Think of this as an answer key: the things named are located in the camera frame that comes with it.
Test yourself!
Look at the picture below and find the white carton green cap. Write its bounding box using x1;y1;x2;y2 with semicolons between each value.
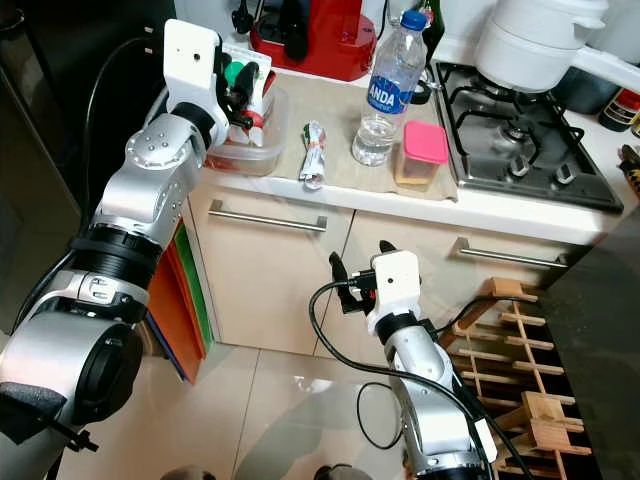
218;45;273;127

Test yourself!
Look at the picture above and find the small dark grey fridge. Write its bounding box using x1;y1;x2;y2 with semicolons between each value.
540;205;640;480

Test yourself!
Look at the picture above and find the clear plastic food container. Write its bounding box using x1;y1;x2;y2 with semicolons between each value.
205;85;289;177

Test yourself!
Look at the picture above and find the beige counter cloth mat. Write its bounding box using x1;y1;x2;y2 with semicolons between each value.
240;70;461;201

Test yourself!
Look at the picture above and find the black power plug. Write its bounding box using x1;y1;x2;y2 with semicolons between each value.
230;0;257;36

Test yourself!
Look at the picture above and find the cream kitchen cabinet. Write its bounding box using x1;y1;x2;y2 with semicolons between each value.
185;180;601;371

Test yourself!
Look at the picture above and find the small wrapped snack packet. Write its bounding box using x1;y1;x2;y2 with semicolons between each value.
300;120;329;191

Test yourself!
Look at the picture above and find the red kitchen appliance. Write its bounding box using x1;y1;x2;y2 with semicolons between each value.
250;0;379;83

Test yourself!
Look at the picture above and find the pink lid food container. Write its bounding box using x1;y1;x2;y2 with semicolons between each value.
393;120;451;188

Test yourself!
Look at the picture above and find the clear plastic water bottle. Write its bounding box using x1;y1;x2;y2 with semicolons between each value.
350;10;431;167

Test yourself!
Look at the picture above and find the green board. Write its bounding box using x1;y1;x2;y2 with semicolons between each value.
175;222;217;351

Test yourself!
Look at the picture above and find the black steel gas stove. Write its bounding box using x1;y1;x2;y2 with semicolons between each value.
432;62;626;213

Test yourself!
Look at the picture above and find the orange board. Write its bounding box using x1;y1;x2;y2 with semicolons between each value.
147;225;211;383

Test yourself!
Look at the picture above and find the tall dark steel refrigerator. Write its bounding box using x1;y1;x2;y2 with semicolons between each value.
0;0;176;301

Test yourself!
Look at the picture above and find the blue board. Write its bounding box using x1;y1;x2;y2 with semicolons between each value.
145;310;191;386

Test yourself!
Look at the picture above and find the wooden slatted rack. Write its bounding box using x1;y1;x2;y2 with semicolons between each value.
435;278;597;480

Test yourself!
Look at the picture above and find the robot left leg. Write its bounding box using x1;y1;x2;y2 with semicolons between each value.
160;464;211;480

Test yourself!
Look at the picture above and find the white cooking pot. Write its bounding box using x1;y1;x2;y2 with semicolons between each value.
473;0;640;93

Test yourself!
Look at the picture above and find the dark jar yellow red label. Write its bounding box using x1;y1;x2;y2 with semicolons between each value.
598;88;640;134

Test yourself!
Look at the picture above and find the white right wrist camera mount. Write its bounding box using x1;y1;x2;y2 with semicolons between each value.
365;250;423;336

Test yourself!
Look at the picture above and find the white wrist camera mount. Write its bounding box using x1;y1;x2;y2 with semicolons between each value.
365;250;423;336
163;18;231;127

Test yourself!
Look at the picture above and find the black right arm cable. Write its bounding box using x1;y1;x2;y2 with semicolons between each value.
308;280;536;480

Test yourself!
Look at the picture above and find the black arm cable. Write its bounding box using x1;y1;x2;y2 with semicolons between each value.
308;280;536;480
84;35;171;206

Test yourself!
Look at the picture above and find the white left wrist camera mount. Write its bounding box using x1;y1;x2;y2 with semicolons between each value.
163;18;231;127

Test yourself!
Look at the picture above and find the metal bar cabinet handle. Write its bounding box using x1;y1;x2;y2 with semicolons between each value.
452;237;571;269
208;198;329;233

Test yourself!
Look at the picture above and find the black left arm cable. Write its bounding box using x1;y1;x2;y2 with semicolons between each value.
84;35;171;206

